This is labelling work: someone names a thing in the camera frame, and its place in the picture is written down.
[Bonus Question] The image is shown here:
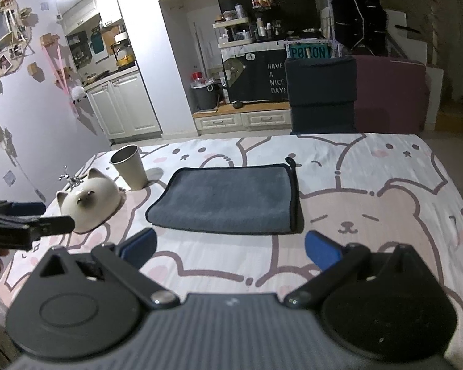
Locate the dark blue folded chair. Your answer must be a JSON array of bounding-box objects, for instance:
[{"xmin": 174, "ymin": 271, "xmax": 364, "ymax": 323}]
[{"xmin": 284, "ymin": 56, "xmax": 358, "ymax": 135}]

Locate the small metal jack ornament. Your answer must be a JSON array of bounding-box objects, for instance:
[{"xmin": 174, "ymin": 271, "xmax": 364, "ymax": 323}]
[{"xmin": 59, "ymin": 166, "xmax": 86, "ymax": 190}]

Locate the wooden wall shelf decoration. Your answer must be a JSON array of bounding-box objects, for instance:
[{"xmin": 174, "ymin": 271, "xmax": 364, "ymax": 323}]
[{"xmin": 0, "ymin": 0, "xmax": 37, "ymax": 97}]

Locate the white drawer cabinet wooden top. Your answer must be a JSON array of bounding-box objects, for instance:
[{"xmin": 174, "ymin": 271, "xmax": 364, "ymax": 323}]
[{"xmin": 192, "ymin": 101, "xmax": 293, "ymax": 135}]

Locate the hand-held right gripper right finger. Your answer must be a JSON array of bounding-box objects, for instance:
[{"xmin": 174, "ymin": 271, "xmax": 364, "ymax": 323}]
[{"xmin": 283, "ymin": 230, "xmax": 423, "ymax": 310}]

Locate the teal hanging bag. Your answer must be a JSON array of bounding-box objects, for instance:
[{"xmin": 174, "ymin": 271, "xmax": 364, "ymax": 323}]
[{"xmin": 90, "ymin": 26, "xmax": 105, "ymax": 55}]

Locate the white kitchen base cabinet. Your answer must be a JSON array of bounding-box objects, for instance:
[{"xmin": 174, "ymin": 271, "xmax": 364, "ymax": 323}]
[{"xmin": 84, "ymin": 70, "xmax": 162, "ymax": 141}]

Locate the white cat-shaped ceramic bowl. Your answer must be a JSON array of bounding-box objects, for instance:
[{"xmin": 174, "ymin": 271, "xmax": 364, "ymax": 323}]
[{"xmin": 56, "ymin": 168, "xmax": 123, "ymax": 234}]

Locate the white storage rack with bottles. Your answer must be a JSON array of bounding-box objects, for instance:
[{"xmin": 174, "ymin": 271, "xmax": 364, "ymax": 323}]
[{"xmin": 212, "ymin": 4, "xmax": 255, "ymax": 50}]

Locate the beige cup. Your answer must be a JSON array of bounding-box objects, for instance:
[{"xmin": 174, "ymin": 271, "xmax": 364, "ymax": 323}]
[{"xmin": 110, "ymin": 144, "xmax": 150, "ymax": 191}]

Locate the black printed cloth cover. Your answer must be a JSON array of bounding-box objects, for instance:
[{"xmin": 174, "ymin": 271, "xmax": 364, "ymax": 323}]
[{"xmin": 221, "ymin": 49, "xmax": 292, "ymax": 104}]

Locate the white mop pole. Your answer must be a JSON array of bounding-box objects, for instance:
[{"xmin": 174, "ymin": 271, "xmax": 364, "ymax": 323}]
[{"xmin": 193, "ymin": 22, "xmax": 207, "ymax": 85}]

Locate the grey trash bin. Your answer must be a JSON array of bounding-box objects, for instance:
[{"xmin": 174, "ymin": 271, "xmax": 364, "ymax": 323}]
[{"xmin": 191, "ymin": 83, "xmax": 221, "ymax": 111}]

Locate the grey towel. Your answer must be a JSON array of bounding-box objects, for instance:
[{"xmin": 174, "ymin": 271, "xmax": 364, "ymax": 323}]
[{"xmin": 144, "ymin": 157, "xmax": 302, "ymax": 235}]

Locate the white board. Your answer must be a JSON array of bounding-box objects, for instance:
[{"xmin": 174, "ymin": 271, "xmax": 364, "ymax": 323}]
[{"xmin": 384, "ymin": 10, "xmax": 429, "ymax": 64}]

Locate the bear printed bed sheet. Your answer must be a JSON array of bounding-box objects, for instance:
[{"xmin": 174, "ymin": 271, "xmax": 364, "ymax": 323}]
[{"xmin": 0, "ymin": 133, "xmax": 463, "ymax": 370}]

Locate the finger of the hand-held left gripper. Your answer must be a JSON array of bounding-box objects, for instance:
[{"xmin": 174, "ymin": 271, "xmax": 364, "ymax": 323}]
[
  {"xmin": 0, "ymin": 200, "xmax": 47, "ymax": 218},
  {"xmin": 30, "ymin": 216, "xmax": 76, "ymax": 240}
]

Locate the teal sign plate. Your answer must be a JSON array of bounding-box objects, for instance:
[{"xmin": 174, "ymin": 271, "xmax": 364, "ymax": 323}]
[{"xmin": 286, "ymin": 42, "xmax": 332, "ymax": 60}]

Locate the black hanging jacket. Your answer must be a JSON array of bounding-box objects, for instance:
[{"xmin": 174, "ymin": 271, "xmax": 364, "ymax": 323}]
[{"xmin": 330, "ymin": 0, "xmax": 388, "ymax": 49}]

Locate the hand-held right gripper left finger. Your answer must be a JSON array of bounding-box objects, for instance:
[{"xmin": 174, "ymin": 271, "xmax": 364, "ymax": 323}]
[{"xmin": 33, "ymin": 227, "xmax": 180, "ymax": 310}]

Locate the white kitchen wall cabinet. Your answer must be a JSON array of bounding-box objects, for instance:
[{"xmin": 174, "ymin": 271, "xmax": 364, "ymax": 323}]
[{"xmin": 60, "ymin": 0, "xmax": 118, "ymax": 33}]

